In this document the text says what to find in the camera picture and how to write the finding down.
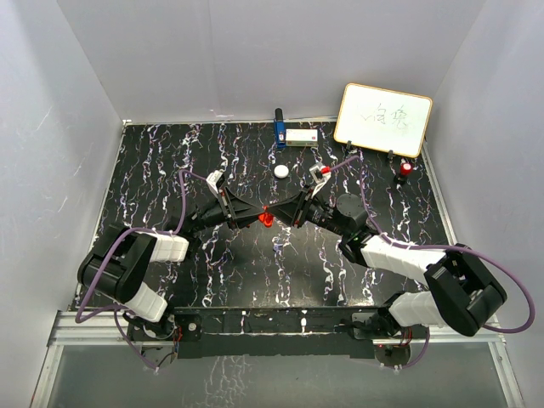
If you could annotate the red earbud charging case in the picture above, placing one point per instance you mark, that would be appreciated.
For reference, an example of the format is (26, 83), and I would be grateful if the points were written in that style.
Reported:
(266, 218)

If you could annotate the red emergency stop button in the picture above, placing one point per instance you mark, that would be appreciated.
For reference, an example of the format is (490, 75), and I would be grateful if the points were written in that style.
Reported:
(401, 176)

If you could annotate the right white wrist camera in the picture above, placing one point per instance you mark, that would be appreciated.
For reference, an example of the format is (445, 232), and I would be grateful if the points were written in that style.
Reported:
(321, 175)

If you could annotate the white earbud charging case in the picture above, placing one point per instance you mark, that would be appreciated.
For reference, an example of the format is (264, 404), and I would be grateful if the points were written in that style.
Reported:
(281, 171)

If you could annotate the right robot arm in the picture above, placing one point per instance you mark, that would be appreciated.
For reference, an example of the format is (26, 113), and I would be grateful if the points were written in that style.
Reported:
(461, 291)

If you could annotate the black front base frame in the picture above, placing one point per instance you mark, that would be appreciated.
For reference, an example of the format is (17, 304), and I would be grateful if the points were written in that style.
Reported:
(284, 331)

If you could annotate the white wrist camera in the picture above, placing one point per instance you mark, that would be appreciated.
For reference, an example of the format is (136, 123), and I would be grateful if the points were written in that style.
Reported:
(321, 175)
(214, 181)

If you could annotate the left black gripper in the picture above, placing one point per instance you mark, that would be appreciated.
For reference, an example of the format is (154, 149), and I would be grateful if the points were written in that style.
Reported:
(238, 208)

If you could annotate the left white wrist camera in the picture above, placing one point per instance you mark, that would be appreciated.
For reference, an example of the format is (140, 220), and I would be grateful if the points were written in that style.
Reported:
(214, 181)

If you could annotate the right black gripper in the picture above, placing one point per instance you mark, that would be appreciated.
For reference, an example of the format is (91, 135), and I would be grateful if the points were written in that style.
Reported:
(296, 208)

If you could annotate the yellow framed whiteboard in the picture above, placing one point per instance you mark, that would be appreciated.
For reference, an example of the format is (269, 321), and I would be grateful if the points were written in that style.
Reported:
(383, 120)

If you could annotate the blue black marker device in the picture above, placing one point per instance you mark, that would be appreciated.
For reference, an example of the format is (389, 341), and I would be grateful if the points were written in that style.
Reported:
(280, 129)

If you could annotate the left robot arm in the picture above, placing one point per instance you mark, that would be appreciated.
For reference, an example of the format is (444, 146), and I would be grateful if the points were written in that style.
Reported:
(118, 262)

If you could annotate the white green carton box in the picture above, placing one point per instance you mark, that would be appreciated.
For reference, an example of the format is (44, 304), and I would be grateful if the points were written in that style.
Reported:
(302, 137)

